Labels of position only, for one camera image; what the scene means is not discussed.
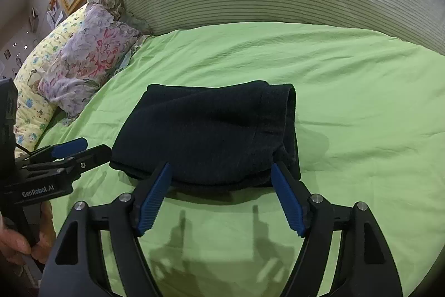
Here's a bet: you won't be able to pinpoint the person's left hand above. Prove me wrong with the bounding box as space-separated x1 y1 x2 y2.
0 201 58 265

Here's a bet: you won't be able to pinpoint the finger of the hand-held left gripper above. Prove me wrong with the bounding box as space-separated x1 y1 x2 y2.
27 144 112 176
21 138 88 163

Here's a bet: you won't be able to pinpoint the yellow printed pillow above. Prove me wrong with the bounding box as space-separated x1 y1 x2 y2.
14 0 101 150

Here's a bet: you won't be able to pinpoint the floral pillow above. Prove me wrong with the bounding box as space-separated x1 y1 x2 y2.
38 0 152 119

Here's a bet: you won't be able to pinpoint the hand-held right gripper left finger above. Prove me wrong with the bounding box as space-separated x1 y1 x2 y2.
38 162 173 297

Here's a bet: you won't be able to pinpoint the black pants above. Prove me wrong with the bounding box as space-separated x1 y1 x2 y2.
109 80 301 188

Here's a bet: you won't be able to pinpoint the wall photo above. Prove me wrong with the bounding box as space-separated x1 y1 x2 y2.
46 0 66 29

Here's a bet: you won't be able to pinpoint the green bed sheet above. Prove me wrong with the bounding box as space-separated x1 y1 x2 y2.
42 21 445 297

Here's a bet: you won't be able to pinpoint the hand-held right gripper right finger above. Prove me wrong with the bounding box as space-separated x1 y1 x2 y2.
270 162 404 297

